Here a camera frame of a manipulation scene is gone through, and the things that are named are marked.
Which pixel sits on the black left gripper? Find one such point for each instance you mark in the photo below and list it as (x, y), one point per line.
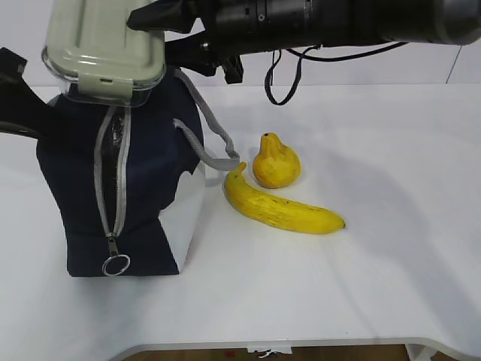
(22, 111)

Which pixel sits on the green lid glass container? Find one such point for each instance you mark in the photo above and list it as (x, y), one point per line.
(90, 47)

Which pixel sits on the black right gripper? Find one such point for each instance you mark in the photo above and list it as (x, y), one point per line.
(202, 52)

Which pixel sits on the yellow banana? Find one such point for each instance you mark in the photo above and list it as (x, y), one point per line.
(278, 212)

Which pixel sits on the white paper under table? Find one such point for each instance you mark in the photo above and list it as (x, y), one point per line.
(265, 351)

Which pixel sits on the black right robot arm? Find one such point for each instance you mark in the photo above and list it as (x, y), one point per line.
(249, 27)

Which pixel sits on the yellow pear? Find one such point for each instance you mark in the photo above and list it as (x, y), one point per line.
(276, 165)

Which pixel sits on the navy blue lunch bag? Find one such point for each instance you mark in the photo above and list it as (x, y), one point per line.
(118, 169)

